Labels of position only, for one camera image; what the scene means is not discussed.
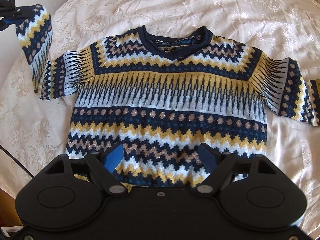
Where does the cream floral embroidered bedspread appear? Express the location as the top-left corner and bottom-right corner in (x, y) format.
(1, 0), (319, 237)

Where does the navy yellow patterned knit sweater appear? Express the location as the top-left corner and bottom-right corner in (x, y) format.
(14, 5), (319, 187)

